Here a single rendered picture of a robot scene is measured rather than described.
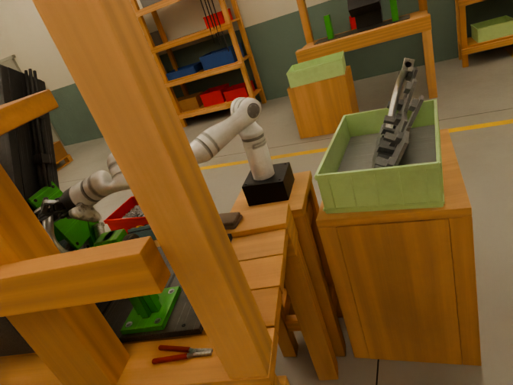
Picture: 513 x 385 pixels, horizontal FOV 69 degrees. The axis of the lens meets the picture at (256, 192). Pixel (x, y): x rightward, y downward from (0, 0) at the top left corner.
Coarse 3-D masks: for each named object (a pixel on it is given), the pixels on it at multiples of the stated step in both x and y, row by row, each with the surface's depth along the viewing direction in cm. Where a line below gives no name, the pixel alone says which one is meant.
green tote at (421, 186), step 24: (360, 120) 181; (432, 120) 170; (336, 144) 163; (336, 168) 160; (384, 168) 125; (408, 168) 122; (432, 168) 119; (336, 192) 137; (360, 192) 134; (384, 192) 130; (408, 192) 127; (432, 192) 124
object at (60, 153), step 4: (56, 144) 704; (60, 144) 712; (56, 148) 702; (60, 148) 711; (56, 152) 701; (60, 152) 709; (64, 152) 718; (56, 156) 699; (60, 156) 708; (64, 156) 716; (68, 156) 723; (56, 160) 698; (60, 160) 704; (68, 160) 724; (72, 160) 730; (56, 164) 737; (64, 164) 715; (60, 168) 700
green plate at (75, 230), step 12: (36, 192) 113; (48, 192) 117; (60, 192) 121; (36, 204) 111; (60, 228) 115; (72, 228) 119; (84, 228) 123; (60, 240) 118; (72, 240) 117; (84, 240) 121
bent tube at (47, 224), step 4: (40, 208) 108; (36, 212) 109; (52, 216) 110; (44, 220) 108; (48, 220) 109; (52, 220) 110; (44, 224) 108; (48, 224) 108; (52, 224) 109; (44, 228) 107; (48, 228) 108; (52, 228) 108; (48, 232) 107; (52, 232) 108; (52, 236) 107; (52, 240) 107; (56, 240) 108; (56, 244) 107; (60, 248) 108; (64, 248) 110; (60, 252) 108; (64, 252) 109
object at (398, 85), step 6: (414, 60) 148; (402, 66) 148; (408, 66) 151; (402, 72) 152; (402, 78) 155; (396, 84) 159; (402, 84) 158; (396, 90) 159; (396, 96) 159; (396, 102) 159; (390, 108) 158; (396, 108) 158; (390, 114) 157; (390, 126) 155
